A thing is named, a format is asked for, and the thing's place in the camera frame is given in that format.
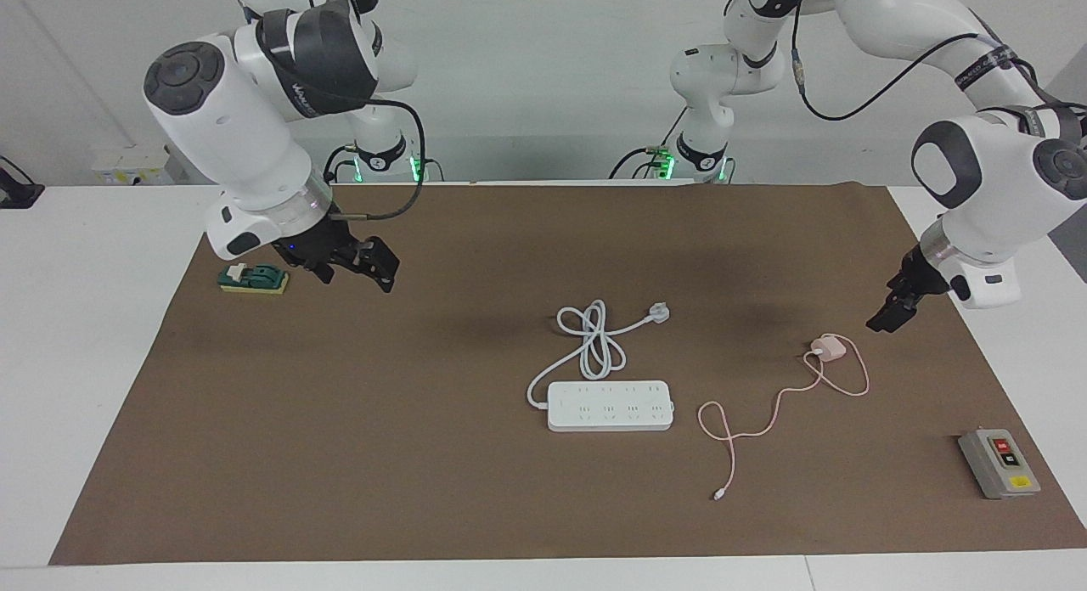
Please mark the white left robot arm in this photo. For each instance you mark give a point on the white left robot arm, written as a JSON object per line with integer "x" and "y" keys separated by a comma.
{"x": 985, "y": 175}

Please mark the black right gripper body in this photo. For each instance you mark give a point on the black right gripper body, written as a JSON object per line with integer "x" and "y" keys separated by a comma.
{"x": 318, "y": 243}

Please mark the brown table mat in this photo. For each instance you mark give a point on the brown table mat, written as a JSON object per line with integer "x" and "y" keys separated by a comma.
{"x": 340, "y": 455}

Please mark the black clamp stand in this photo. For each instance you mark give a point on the black clamp stand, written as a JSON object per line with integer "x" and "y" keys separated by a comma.
{"x": 17, "y": 192}

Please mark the pink charger adapter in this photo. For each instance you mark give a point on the pink charger adapter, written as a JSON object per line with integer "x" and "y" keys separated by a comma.
{"x": 828, "y": 348}

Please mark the grey push button box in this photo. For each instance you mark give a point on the grey push button box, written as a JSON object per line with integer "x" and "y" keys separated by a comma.
{"x": 998, "y": 464}

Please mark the green and yellow sponge block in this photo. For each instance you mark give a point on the green and yellow sponge block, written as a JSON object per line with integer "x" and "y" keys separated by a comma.
{"x": 255, "y": 278}

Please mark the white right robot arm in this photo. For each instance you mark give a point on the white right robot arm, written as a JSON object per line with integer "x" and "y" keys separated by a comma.
{"x": 238, "y": 124}

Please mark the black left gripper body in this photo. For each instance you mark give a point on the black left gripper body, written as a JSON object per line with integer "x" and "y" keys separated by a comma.
{"x": 921, "y": 272}

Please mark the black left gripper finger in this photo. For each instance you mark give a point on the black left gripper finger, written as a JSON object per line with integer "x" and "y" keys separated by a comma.
{"x": 902, "y": 294}
{"x": 892, "y": 318}

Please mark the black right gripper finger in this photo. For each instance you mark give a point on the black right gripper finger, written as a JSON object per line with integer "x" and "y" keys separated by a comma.
{"x": 324, "y": 272}
{"x": 380, "y": 264}

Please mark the white power strip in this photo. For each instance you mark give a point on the white power strip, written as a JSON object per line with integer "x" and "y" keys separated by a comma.
{"x": 611, "y": 407}

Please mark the white wall socket box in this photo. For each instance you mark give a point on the white wall socket box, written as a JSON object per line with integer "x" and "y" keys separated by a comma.
{"x": 132, "y": 165}

